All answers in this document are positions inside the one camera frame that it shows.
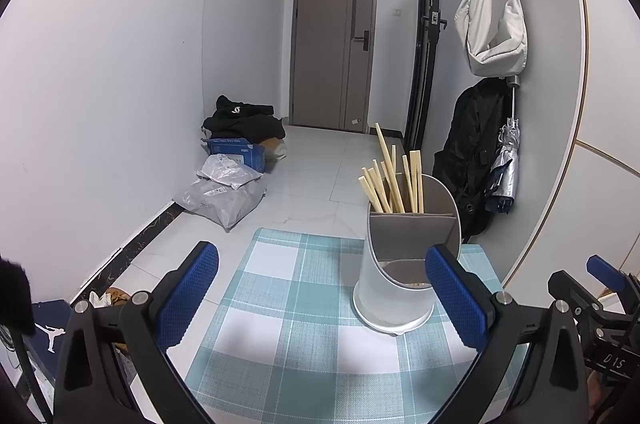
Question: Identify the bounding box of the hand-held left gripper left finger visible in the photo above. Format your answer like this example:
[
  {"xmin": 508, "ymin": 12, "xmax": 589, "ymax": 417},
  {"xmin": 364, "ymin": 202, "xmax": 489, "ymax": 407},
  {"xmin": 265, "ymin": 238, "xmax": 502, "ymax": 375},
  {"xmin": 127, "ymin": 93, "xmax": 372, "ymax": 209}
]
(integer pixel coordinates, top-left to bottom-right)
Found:
[{"xmin": 52, "ymin": 241, "xmax": 221, "ymax": 424}]

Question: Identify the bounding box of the black door frame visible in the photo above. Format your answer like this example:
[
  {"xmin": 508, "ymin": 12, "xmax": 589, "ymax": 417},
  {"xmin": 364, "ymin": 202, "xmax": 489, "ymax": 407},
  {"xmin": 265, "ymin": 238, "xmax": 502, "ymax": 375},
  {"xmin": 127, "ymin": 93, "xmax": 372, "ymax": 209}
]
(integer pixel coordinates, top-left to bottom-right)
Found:
[{"xmin": 402, "ymin": 0, "xmax": 447, "ymax": 150}]

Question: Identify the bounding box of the silver folding umbrella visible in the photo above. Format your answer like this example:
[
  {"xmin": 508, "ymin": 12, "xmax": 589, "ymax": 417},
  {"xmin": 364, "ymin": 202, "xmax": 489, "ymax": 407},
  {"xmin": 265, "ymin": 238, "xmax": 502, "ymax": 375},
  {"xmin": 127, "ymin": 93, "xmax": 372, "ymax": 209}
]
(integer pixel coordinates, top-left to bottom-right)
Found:
[{"xmin": 487, "ymin": 74, "xmax": 522, "ymax": 212}]

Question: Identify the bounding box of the white cabinet with gold trim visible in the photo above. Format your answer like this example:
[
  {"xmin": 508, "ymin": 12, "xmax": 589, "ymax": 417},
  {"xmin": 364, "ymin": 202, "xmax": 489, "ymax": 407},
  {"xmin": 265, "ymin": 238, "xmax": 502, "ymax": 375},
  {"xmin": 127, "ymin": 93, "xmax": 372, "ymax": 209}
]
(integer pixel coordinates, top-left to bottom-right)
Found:
[{"xmin": 500, "ymin": 0, "xmax": 640, "ymax": 300}]

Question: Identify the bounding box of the bundle of wooden chopsticks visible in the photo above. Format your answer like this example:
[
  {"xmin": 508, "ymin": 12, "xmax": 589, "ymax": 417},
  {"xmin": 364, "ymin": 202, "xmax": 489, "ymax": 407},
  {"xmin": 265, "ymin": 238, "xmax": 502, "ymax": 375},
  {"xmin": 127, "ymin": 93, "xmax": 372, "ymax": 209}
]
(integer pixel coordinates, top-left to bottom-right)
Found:
[{"xmin": 357, "ymin": 121, "xmax": 426, "ymax": 215}]

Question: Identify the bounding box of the large grey plastic mailer bag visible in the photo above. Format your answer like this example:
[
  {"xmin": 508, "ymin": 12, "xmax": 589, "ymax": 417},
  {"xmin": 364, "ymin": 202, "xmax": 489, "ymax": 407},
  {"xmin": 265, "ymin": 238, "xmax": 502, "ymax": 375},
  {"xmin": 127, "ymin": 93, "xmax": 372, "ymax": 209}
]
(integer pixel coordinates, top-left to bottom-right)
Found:
[{"xmin": 172, "ymin": 178, "xmax": 267, "ymax": 232}]

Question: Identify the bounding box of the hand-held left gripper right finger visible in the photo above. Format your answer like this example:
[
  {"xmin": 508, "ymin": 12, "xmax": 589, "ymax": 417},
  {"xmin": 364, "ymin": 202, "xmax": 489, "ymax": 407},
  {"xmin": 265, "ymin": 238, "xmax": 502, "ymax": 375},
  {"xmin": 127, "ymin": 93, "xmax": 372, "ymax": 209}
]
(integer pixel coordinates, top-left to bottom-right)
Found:
[{"xmin": 424, "ymin": 244, "xmax": 588, "ymax": 424}]

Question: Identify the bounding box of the black cable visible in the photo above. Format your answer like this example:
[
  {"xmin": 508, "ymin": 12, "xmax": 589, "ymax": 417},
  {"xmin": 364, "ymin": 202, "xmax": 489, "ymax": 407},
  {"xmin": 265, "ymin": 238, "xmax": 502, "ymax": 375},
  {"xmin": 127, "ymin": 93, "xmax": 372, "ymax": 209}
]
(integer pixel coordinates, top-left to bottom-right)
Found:
[{"xmin": 11, "ymin": 334, "xmax": 54, "ymax": 424}]

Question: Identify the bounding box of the teal checked mat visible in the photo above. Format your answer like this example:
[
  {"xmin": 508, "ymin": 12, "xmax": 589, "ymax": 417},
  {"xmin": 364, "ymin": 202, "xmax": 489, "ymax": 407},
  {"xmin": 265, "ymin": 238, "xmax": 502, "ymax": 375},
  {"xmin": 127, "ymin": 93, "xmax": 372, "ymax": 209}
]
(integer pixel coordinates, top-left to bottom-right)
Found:
[{"xmin": 185, "ymin": 228, "xmax": 528, "ymax": 424}]

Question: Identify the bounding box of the blue cardboard box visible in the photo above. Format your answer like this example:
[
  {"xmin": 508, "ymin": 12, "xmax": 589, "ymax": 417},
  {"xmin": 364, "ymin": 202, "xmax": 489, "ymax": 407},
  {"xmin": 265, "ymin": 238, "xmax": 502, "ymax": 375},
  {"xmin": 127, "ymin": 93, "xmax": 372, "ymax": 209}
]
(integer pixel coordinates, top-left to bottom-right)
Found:
[{"xmin": 205, "ymin": 137, "xmax": 267, "ymax": 172}]

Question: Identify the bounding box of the white plastic mailer bag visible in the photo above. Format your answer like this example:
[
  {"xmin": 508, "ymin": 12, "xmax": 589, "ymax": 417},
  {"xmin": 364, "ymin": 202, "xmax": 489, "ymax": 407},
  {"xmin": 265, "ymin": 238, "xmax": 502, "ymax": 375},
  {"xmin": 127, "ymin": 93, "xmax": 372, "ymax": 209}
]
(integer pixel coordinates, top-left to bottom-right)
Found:
[{"xmin": 196, "ymin": 153, "xmax": 264, "ymax": 190}]

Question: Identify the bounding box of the black hanging jacket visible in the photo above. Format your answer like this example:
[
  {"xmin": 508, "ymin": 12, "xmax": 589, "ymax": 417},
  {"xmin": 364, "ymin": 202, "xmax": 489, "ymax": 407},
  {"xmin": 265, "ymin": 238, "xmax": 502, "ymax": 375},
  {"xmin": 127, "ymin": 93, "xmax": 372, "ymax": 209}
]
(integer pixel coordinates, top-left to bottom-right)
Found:
[{"xmin": 432, "ymin": 77, "xmax": 513, "ymax": 242}]

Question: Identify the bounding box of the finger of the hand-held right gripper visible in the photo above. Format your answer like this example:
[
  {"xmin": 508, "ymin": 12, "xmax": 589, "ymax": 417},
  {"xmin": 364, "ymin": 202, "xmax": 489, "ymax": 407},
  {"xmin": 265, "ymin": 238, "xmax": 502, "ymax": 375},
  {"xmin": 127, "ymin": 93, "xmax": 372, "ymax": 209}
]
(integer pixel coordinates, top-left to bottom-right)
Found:
[
  {"xmin": 547, "ymin": 271, "xmax": 609, "ymax": 320},
  {"xmin": 586, "ymin": 255, "xmax": 640, "ymax": 303}
]

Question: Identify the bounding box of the black clothing pile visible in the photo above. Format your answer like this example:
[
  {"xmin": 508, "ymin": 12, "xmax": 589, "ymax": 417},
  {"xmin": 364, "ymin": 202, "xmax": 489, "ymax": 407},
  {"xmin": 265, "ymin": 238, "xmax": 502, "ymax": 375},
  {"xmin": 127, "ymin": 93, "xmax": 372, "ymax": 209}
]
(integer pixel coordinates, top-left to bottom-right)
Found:
[{"xmin": 201, "ymin": 94, "xmax": 286, "ymax": 145}]

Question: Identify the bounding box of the beige bag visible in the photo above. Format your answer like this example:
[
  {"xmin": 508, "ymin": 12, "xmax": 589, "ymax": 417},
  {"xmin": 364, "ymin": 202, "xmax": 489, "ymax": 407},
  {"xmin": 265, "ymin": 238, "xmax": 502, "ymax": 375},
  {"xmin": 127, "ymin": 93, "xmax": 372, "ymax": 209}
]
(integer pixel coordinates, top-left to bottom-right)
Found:
[{"xmin": 262, "ymin": 137, "xmax": 289, "ymax": 162}]

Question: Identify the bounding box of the grey brown door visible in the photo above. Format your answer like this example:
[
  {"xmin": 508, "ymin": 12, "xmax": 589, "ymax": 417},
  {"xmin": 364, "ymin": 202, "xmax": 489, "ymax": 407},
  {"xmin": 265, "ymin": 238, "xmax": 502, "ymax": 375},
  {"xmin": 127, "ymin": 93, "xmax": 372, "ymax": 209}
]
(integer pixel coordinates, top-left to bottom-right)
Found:
[{"xmin": 290, "ymin": 0, "xmax": 378, "ymax": 132}]

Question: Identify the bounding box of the black fuzzy cover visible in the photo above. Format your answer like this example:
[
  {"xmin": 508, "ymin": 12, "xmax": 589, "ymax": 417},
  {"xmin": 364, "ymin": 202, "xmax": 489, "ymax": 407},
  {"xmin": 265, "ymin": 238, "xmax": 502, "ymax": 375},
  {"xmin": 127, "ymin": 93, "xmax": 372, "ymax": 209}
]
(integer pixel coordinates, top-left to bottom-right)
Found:
[{"xmin": 0, "ymin": 257, "xmax": 36, "ymax": 337}]

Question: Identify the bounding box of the navy shoe box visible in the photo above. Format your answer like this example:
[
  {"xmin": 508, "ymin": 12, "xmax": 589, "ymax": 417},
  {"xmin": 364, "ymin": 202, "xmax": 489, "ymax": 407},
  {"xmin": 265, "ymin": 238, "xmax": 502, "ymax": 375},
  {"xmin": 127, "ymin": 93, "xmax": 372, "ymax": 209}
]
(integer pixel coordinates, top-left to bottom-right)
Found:
[{"xmin": 22, "ymin": 299, "xmax": 73, "ymax": 372}]

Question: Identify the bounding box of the tan shoe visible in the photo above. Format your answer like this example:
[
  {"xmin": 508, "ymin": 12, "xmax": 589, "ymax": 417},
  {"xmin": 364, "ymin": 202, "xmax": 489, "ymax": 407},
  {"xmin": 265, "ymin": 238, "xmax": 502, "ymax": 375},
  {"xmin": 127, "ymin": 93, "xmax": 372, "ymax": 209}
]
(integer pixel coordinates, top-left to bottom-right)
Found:
[{"xmin": 106, "ymin": 287, "xmax": 136, "ymax": 306}]

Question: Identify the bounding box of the white grey utensil holder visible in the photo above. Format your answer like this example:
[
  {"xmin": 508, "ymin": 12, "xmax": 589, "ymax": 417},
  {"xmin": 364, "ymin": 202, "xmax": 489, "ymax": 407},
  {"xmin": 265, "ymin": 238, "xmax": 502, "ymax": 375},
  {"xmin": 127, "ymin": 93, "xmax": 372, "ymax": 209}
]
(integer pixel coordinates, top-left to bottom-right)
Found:
[{"xmin": 352, "ymin": 173, "xmax": 463, "ymax": 337}]

